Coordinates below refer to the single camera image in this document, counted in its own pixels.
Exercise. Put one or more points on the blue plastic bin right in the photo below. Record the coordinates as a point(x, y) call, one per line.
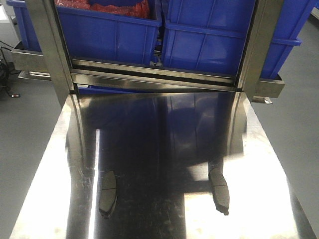
point(209, 35)

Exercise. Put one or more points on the red bubble wrap bag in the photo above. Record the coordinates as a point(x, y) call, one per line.
point(140, 9)

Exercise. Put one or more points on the blue plastic bin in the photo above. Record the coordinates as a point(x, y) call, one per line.
point(105, 36)
point(209, 35)

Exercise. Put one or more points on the grey brake pad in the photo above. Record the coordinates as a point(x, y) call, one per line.
point(220, 190)
point(108, 194)

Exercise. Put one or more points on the stainless steel rack frame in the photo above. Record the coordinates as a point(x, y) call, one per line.
point(66, 74)

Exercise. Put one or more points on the blue plastic bin left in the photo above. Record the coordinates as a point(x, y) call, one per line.
point(105, 36)

